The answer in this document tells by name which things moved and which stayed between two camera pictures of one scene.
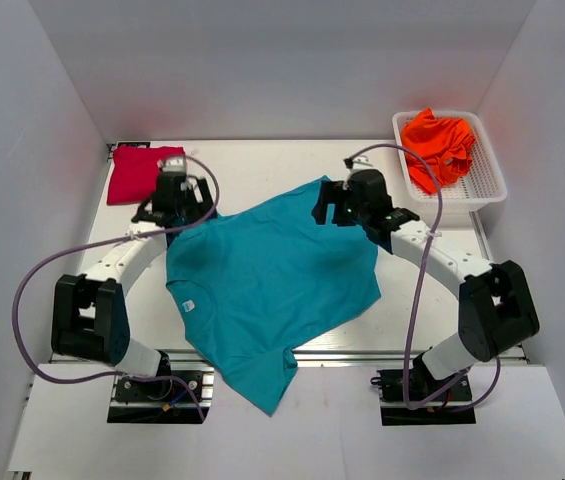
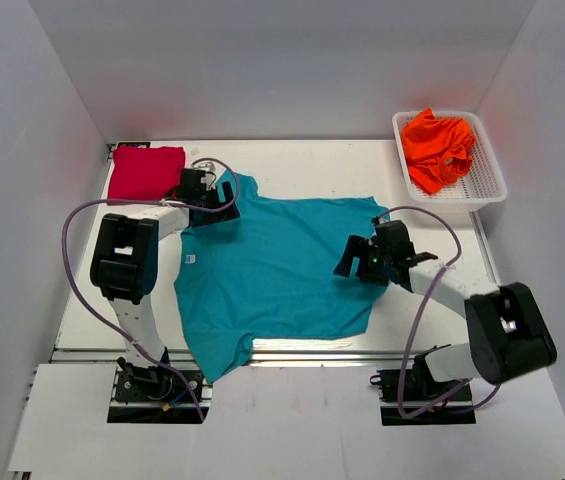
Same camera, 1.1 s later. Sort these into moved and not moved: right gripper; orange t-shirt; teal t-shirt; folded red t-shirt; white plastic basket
Moved: right gripper; teal t-shirt
Not moved: orange t-shirt; folded red t-shirt; white plastic basket
